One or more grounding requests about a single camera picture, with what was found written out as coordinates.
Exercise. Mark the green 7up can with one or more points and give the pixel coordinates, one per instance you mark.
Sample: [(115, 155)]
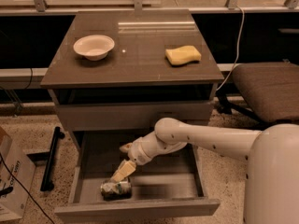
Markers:
[(116, 190)]

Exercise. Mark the metal window railing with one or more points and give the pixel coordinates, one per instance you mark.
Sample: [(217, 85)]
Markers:
[(137, 0)]

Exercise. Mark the grey office chair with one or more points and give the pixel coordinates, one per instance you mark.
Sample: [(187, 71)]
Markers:
[(271, 91)]

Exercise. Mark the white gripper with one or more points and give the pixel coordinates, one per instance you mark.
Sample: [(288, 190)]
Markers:
[(137, 153)]

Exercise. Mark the white cardboard box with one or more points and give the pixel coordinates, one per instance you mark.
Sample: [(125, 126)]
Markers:
[(16, 175)]

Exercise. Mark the closed grey top drawer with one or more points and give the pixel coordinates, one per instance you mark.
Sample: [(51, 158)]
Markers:
[(125, 116)]

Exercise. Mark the yellow sponge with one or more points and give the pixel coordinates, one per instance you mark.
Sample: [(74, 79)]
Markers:
[(183, 55)]

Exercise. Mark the grey drawer cabinet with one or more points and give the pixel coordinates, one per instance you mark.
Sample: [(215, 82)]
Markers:
[(136, 70)]

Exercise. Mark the black metal stand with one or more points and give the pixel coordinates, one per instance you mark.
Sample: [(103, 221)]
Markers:
[(48, 157)]

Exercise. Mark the open grey middle drawer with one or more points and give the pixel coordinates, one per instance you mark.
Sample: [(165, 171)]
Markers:
[(168, 186)]

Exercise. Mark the white bowl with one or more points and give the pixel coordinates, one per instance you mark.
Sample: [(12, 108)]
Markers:
[(94, 47)]

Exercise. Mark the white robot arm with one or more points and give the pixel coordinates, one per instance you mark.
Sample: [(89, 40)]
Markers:
[(271, 155)]

